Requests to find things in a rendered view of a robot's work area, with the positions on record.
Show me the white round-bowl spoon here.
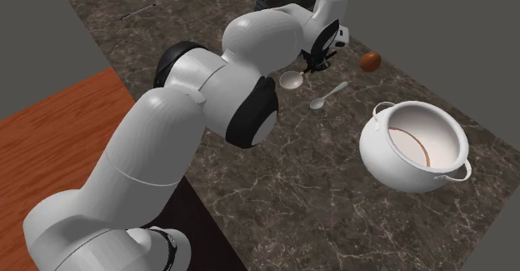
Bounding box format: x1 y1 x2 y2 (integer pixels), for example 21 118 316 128
278 69 306 91

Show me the small white spoon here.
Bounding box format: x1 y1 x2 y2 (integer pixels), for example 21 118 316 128
309 81 349 111

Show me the brown egg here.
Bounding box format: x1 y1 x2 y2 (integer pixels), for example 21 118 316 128
359 51 383 73

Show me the thin black pen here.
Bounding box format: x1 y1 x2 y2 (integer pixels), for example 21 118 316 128
119 3 158 22

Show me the dark robot stand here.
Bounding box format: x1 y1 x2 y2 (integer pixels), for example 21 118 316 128
139 175 250 271

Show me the white two-handled pot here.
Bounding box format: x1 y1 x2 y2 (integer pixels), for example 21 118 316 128
358 100 473 194

